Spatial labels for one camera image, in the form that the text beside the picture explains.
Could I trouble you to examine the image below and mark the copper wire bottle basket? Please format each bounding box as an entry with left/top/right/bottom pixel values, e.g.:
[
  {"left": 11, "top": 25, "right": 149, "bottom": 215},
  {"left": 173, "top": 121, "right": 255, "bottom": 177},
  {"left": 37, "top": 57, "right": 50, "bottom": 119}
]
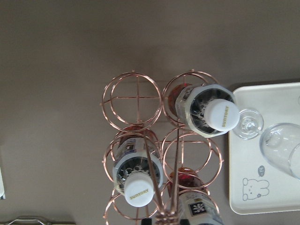
[{"left": 100, "top": 70, "right": 223, "bottom": 225}]

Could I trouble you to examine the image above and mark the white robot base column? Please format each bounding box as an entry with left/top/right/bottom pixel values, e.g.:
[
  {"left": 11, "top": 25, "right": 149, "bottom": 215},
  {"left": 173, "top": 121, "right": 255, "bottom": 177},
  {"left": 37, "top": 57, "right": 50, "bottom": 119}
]
[{"left": 0, "top": 170, "right": 6, "bottom": 200}]

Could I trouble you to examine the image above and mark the tea bottle white cap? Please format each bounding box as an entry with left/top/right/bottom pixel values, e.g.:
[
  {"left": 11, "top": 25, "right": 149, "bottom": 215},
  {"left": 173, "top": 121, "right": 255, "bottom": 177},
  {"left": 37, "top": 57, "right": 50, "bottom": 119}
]
[{"left": 112, "top": 125, "right": 164, "bottom": 207}]

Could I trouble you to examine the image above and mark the white rabbit tray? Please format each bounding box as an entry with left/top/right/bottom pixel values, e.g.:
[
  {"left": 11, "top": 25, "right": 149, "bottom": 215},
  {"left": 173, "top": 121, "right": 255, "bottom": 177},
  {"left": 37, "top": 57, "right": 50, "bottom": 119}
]
[{"left": 229, "top": 82, "right": 300, "bottom": 215}]

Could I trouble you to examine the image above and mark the clear wine glass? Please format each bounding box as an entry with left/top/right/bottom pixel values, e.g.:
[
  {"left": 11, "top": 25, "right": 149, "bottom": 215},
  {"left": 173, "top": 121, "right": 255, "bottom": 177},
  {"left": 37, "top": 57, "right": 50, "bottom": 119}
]
[{"left": 233, "top": 109, "right": 300, "bottom": 179}]

